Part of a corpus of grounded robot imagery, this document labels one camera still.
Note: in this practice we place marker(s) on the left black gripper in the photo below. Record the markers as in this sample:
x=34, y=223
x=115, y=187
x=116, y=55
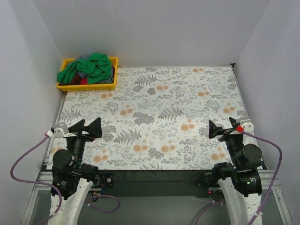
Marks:
x=82, y=134

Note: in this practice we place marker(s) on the aluminium frame rail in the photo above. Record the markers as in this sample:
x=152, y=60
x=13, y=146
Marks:
x=146, y=183

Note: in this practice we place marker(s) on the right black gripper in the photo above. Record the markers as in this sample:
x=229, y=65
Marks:
x=227, y=131

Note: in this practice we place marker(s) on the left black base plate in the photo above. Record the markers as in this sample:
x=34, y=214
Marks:
x=103, y=180

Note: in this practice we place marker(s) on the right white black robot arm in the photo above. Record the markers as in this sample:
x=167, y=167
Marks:
x=239, y=180

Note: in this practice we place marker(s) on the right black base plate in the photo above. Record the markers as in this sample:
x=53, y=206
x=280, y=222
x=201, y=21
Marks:
x=203, y=180

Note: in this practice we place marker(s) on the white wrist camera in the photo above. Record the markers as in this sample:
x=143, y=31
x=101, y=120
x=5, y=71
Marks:
x=59, y=130
x=245, y=125

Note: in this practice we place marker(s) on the magenta t-shirt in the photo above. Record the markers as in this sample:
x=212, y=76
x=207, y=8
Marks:
x=83, y=81

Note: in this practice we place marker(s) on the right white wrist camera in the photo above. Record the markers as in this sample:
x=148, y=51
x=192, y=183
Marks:
x=245, y=125

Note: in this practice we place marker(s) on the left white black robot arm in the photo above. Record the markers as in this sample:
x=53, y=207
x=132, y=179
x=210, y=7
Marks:
x=71, y=178

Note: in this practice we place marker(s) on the floral patterned table mat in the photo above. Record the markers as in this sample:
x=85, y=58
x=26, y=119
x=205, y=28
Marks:
x=158, y=118

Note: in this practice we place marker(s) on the dark red t-shirt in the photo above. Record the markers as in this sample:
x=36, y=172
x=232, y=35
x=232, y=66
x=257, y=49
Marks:
x=72, y=82

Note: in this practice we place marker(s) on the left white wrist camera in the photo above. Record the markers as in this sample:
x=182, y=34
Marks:
x=59, y=130

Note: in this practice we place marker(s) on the grey-blue t-shirt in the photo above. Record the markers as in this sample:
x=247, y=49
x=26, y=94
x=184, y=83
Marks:
x=79, y=75

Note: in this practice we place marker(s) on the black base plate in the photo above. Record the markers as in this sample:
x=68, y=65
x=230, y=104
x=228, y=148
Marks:
x=103, y=180
x=203, y=180

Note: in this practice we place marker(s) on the yellow plastic bin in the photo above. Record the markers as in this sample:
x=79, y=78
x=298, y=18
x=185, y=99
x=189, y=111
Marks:
x=92, y=87

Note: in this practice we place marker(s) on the green t-shirt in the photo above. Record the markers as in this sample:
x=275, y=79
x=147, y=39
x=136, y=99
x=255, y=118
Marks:
x=97, y=67

